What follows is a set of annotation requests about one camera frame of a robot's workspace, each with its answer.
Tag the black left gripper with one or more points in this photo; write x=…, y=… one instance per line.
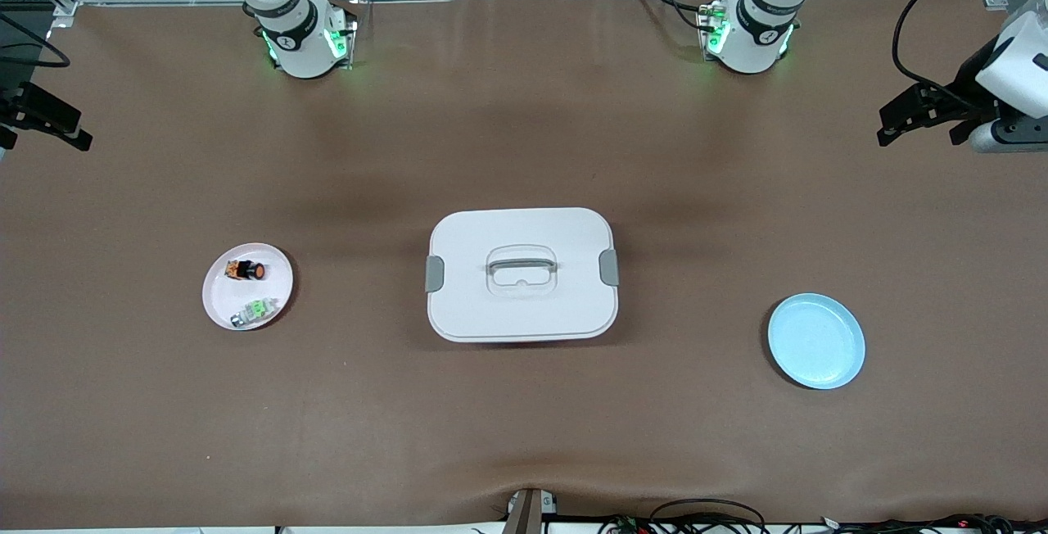
x=971, y=78

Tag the orange push-button switch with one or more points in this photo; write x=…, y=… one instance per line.
x=246, y=270

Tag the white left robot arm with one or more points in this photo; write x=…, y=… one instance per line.
x=757, y=34

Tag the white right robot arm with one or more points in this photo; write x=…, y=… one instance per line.
x=303, y=42

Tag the pink box with white lid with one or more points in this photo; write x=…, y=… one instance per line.
x=521, y=305

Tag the pink round plate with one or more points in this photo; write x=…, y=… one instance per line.
x=225, y=296

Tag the light blue round plate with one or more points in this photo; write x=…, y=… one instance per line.
x=816, y=341

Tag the brown table mat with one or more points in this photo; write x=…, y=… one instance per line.
x=524, y=419

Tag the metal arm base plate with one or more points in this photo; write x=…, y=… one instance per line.
x=704, y=16
x=350, y=22

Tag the green and white switch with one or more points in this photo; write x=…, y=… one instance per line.
x=255, y=310

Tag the grey stand post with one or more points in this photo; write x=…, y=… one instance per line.
x=524, y=513

